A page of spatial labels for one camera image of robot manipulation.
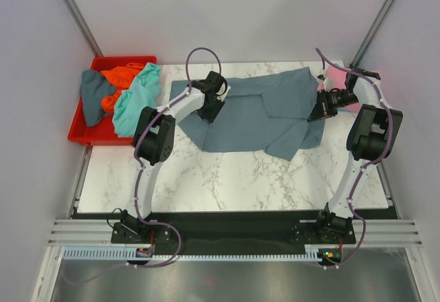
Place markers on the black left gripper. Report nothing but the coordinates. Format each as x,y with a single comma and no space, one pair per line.
212,116

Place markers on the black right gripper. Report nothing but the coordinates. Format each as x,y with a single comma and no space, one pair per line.
322,109

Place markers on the slate blue t-shirt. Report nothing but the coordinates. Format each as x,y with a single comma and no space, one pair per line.
267,113

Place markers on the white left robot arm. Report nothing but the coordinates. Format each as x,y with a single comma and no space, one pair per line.
153,141

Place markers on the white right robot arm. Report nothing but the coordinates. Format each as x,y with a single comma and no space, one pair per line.
370,139

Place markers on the folded pink t-shirt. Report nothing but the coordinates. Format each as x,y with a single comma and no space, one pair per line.
337,76

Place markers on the aqua t-shirt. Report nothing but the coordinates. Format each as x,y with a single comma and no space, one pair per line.
143,92

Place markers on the orange t-shirt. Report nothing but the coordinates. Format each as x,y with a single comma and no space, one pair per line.
121,78

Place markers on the red plastic bin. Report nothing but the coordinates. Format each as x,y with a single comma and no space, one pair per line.
103,133

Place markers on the dark blue t-shirt in bin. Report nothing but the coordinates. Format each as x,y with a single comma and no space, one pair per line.
94,87

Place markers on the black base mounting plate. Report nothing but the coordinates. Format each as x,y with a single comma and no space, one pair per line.
238,231

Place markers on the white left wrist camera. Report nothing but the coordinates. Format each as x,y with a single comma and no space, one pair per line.
222,97

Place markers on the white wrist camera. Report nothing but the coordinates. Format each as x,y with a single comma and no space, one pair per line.
222,97
325,83

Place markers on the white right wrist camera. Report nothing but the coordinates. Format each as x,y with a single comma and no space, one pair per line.
325,83

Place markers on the right aluminium corner post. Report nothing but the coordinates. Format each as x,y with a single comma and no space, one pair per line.
373,30

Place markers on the aluminium corner post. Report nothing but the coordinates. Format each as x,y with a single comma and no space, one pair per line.
373,30
83,27

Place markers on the light blue slotted cable duct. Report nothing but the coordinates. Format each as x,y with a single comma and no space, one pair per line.
132,254

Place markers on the aluminium frame rails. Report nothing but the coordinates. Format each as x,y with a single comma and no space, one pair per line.
67,233

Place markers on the left aluminium corner post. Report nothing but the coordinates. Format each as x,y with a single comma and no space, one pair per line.
83,27

